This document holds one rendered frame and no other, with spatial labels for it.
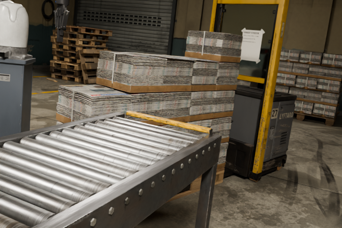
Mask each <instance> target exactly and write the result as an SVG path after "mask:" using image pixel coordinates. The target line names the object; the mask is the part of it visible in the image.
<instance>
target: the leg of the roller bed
mask: <svg viewBox="0 0 342 228"><path fill-rule="evenodd" d="M217 164H218V163H216V164H215V165H213V166H212V167H211V168H210V169H208V170H207V171H206V172H204V173H203V174H202V179H201V186H200V191H199V199H198V207H197V214H196V222H195V228H209V222H210V215H211V207H212V200H213V193H214V185H215V178H216V171H217Z"/></svg>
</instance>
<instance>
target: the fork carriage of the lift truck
mask: <svg viewBox="0 0 342 228"><path fill-rule="evenodd" d="M227 143H228V148H227V152H226V161H225V167H227V168H230V169H232V170H233V171H234V173H236V174H239V175H241V176H244V177H247V176H248V177H249V173H250V166H251V160H252V153H253V147H254V145H252V144H248V143H246V142H243V141H239V140H236V139H233V138H229V141H228V142H227Z"/></svg>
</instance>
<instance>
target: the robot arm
mask: <svg viewBox="0 0 342 228"><path fill-rule="evenodd" d="M55 4H56V5H57V8H56V10H54V17H55V27H56V28H57V29H58V30H57V39H56V41H57V42H63V33H64V29H66V26H67V21H68V15H69V13H70V12H69V11H67V6H69V0H55ZM28 36H29V17H28V14H27V11H26V9H25V8H24V7H23V6H22V5H21V4H16V3H14V2H12V1H11V0H0V58H6V59H16V60H26V59H32V58H33V56H32V55H29V54H27V42H28Z"/></svg>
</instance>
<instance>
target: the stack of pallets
mask: <svg viewBox="0 0 342 228"><path fill-rule="evenodd" d="M77 29H78V31H77ZM57 30H58V29H57V28H55V30H52V31H53V35H52V36H51V42H52V54H53V60H50V72H51V78H62V80H75V81H74V82H83V80H82V79H83V76H82V70H81V67H80V64H81V62H80V56H79V55H78V50H79V49H86V47H88V48H90V49H97V48H102V50H107V49H108V47H106V41H107V42H108V36H112V31H109V30H102V29H97V28H90V27H83V26H73V25H67V26H66V30H64V35H63V42H57V41H56V39H57ZM91 30H93V33H91ZM102 32H106V35H103V34H102ZM74 34H77V35H76V37H74ZM86 35H87V36H90V39H89V38H86ZM98 37H102V40H98ZM71 40H74V41H75V42H71ZM84 41H87V42H88V43H87V44H84V43H83V42H84ZM95 42H100V45H95ZM59 45H63V48H62V47H59ZM73 47H76V48H73ZM59 51H63V53H59ZM74 53H76V54H74ZM60 57H62V58H64V59H60ZM57 63H60V64H61V65H57ZM71 63H74V64H71ZM57 69H60V70H61V71H57ZM58 75H61V76H59V77H58ZM71 77H73V78H71Z"/></svg>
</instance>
